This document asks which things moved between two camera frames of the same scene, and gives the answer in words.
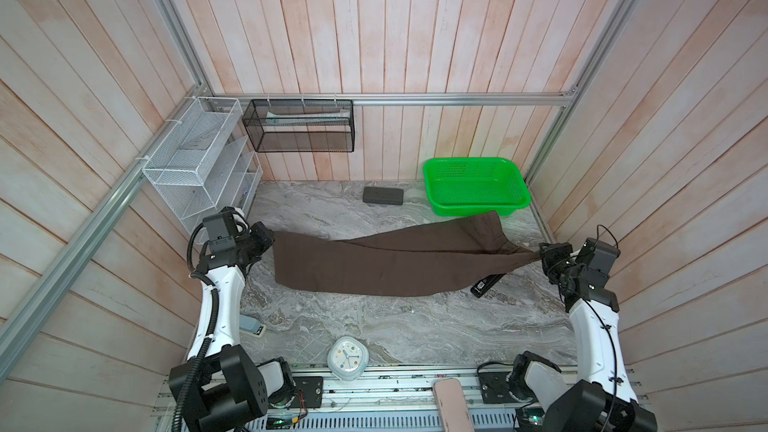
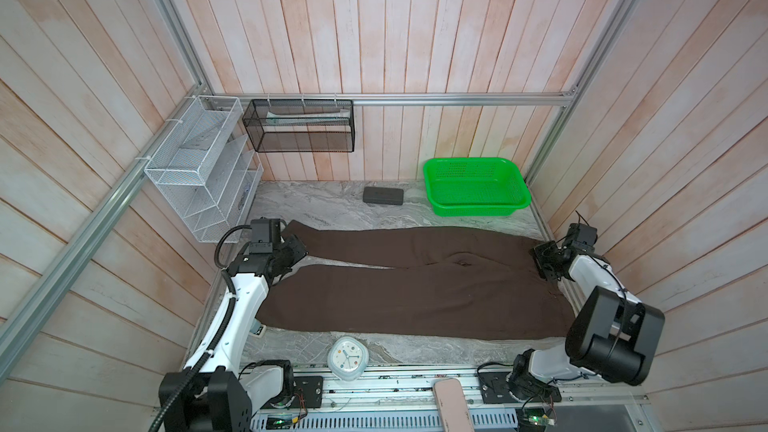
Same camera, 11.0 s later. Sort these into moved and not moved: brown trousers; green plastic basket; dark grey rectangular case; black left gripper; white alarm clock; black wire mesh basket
Moved: brown trousers; black left gripper
Not moved: dark grey rectangular case; white alarm clock; black wire mesh basket; green plastic basket
